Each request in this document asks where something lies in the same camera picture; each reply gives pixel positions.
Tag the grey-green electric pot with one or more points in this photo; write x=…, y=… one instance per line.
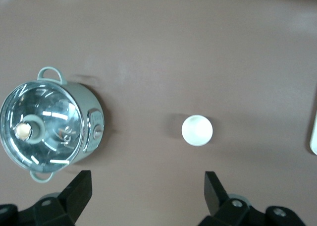
x=86, y=99

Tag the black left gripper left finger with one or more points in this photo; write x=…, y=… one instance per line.
x=62, y=211

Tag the white IKEA cup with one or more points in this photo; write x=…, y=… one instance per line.
x=196, y=130

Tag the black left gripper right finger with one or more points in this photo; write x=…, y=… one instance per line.
x=223, y=213

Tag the cream bear print tray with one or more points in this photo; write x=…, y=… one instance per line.
x=314, y=136

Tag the glass pot lid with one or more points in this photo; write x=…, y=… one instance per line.
x=49, y=141

